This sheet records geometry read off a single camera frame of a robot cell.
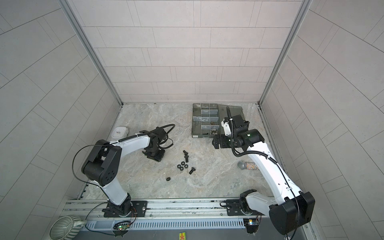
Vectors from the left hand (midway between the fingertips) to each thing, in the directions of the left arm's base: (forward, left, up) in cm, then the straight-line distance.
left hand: (163, 156), depth 91 cm
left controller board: (-35, +12, +6) cm, 38 cm away
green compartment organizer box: (+26, -27, +4) cm, 38 cm away
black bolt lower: (-9, -19, +3) cm, 21 cm away
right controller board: (-33, -47, +2) cm, 58 cm away
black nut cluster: (-8, -12, +2) cm, 15 cm away
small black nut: (-14, -6, +3) cm, 15 cm away
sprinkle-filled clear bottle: (-8, -47, +7) cm, 48 cm away
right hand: (0, -33, +19) cm, 38 cm away
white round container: (+14, +29, +5) cm, 33 cm away
